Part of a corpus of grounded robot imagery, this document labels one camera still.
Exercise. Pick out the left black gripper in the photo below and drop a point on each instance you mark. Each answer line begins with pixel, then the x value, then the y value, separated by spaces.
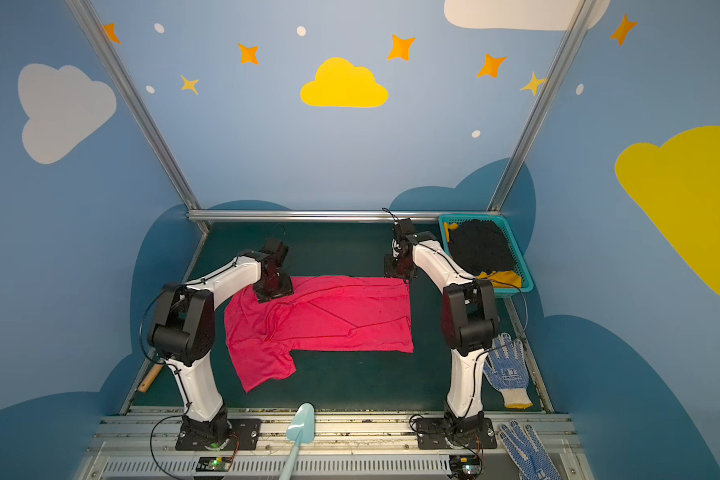
pixel 273 288

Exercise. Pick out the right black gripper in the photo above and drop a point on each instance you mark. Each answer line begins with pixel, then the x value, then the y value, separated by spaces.
pixel 397 268

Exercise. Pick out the magenta pink t-shirt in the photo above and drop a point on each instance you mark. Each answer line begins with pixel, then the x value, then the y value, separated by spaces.
pixel 324 314

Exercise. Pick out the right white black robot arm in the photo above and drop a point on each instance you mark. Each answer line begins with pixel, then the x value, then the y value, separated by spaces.
pixel 468 321

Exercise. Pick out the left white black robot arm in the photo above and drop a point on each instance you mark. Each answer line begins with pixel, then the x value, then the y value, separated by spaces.
pixel 183 330

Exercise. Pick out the black t-shirt in basket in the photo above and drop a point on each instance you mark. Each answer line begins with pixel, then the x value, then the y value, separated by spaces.
pixel 480 246

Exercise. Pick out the yellow t-shirt in basket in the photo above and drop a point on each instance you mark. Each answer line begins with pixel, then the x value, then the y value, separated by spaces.
pixel 504 279

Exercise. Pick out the teal plastic basket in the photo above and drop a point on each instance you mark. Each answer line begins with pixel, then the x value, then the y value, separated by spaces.
pixel 486 247

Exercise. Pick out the light blue toy shovel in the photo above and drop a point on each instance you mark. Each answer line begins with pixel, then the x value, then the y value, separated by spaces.
pixel 300 431

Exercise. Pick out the blue dotted glove on table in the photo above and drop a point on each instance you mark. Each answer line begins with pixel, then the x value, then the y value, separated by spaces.
pixel 506 371

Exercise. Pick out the left green circuit board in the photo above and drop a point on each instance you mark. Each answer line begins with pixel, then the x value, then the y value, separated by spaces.
pixel 214 464

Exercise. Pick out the green circuit board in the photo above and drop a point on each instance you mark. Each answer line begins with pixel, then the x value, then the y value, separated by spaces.
pixel 464 467
pixel 214 464

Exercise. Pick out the right green circuit board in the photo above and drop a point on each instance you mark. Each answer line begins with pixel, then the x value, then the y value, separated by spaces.
pixel 464 467

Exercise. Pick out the aluminium frame back bar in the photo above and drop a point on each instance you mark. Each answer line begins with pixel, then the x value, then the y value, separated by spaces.
pixel 315 216

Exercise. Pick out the green toy spatula wooden handle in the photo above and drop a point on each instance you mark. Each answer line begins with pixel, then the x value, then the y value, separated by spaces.
pixel 149 378

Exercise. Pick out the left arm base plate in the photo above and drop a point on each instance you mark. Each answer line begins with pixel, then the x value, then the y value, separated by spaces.
pixel 241 434

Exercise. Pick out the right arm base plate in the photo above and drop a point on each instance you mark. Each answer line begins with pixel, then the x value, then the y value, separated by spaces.
pixel 437 434

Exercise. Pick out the blue dotted glove on rail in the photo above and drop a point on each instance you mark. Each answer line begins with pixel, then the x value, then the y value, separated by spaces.
pixel 526 450

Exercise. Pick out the aluminium frame right post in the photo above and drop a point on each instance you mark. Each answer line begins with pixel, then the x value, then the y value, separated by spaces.
pixel 560 65

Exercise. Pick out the aluminium frame post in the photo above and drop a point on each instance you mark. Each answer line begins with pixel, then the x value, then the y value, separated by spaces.
pixel 560 65
pixel 88 20

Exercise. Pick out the aluminium frame left post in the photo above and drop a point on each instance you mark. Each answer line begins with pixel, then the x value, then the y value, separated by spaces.
pixel 88 20

